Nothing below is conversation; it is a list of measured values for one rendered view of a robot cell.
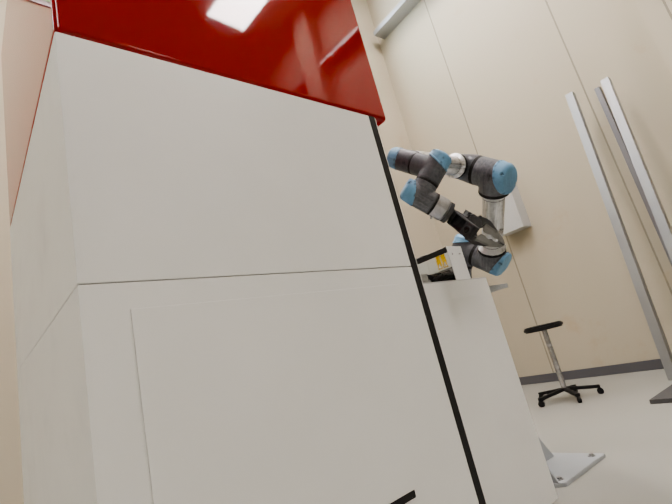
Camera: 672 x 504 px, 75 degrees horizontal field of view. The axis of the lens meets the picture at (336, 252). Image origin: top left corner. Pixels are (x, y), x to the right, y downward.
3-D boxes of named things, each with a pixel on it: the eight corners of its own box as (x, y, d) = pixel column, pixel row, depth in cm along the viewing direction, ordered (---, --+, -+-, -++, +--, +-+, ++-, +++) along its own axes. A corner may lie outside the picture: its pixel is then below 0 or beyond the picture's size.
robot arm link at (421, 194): (413, 173, 136) (400, 197, 136) (444, 190, 136) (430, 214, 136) (408, 177, 144) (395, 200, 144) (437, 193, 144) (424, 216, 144)
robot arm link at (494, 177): (483, 256, 204) (485, 149, 171) (513, 269, 194) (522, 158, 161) (468, 270, 198) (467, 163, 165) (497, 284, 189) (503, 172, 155)
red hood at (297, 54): (54, 30, 66) (30, -236, 81) (9, 229, 125) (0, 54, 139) (389, 121, 116) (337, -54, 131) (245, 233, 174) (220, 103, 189)
